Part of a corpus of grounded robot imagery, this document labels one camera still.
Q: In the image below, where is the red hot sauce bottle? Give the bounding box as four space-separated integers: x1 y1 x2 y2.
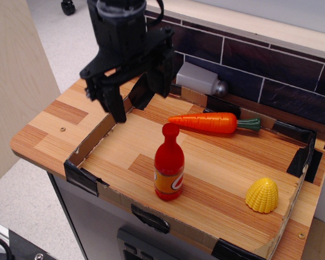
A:
154 123 185 201

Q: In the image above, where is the yellow plastic corn piece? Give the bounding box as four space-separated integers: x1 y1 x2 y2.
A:
245 178 279 213

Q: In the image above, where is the black chair caster wheel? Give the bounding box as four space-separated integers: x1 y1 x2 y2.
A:
61 0 76 16

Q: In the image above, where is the grey salt shaker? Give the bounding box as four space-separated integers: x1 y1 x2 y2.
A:
176 62 229 98

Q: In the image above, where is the orange plastic toy carrot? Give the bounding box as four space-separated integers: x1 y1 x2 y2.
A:
168 112 261 134

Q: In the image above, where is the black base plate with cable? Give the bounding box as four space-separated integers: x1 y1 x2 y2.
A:
0 229 56 260

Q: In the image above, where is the cardboard fence with black tape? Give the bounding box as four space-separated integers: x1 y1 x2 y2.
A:
64 80 322 259

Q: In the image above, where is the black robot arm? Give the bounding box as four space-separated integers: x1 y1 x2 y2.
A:
80 1 174 123

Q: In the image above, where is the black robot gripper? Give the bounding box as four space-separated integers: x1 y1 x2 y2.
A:
80 6 174 123

